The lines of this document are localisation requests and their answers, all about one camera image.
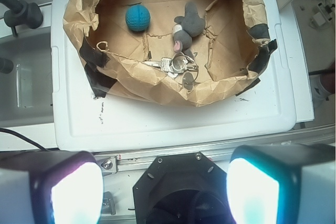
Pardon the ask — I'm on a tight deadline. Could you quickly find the blue dimpled ball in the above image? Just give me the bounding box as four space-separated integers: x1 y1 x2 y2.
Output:
125 4 151 32

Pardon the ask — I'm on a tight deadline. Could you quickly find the black faucet handle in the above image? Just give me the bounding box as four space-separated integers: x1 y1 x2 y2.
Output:
1 0 44 37

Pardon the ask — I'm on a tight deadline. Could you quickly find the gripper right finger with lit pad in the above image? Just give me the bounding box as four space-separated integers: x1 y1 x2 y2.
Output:
226 144 335 223

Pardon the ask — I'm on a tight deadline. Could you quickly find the silver key bunch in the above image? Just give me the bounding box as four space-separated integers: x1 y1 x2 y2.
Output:
143 52 198 91

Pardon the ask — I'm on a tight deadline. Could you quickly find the clear plastic container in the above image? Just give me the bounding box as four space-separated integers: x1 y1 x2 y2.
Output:
1 27 54 127

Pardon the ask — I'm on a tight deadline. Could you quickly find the aluminium extrusion rail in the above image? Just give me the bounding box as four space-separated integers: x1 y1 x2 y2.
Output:
94 124 335 172

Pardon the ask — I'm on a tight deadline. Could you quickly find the gray plush mouse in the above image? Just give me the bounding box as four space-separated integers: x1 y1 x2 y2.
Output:
172 2 205 52

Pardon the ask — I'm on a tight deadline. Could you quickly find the black cable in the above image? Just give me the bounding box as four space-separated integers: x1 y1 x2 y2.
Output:
0 127 50 152

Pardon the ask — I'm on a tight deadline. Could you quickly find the brown paper bag bin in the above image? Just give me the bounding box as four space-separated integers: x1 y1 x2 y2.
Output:
63 0 277 107

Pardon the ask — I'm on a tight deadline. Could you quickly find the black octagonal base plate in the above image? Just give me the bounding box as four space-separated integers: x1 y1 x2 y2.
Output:
133 153 235 223

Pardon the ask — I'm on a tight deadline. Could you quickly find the metal corner bracket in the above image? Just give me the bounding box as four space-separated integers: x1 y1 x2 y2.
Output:
97 156 118 176

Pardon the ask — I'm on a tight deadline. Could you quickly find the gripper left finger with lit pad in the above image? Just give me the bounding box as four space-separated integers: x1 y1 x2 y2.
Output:
1 151 103 223

